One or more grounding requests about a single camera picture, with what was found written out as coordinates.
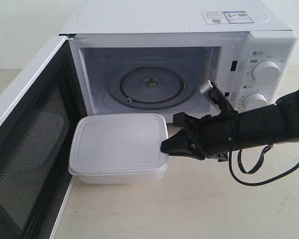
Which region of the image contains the white plastic lidded container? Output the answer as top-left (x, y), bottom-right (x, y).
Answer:
top-left (68, 114), bottom-right (168, 184)

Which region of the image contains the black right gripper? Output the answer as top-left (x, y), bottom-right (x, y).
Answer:
top-left (160, 112), bottom-right (236, 162)

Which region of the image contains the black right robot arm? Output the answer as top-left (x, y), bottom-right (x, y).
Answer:
top-left (160, 88), bottom-right (299, 162)

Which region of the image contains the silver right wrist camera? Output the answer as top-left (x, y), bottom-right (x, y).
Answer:
top-left (199, 80), bottom-right (238, 116)

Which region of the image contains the white microwave oven body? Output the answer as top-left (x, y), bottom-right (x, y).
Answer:
top-left (60, 0), bottom-right (297, 122)

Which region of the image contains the silver appliance control knob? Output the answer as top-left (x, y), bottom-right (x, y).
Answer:
top-left (252, 61), bottom-right (280, 84)
top-left (243, 93), bottom-right (267, 110)

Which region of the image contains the white microwave door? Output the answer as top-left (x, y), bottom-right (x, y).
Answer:
top-left (0, 35), bottom-right (87, 239)

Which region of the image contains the white printed label sticker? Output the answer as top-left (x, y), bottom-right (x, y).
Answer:
top-left (201, 10), bottom-right (254, 24)

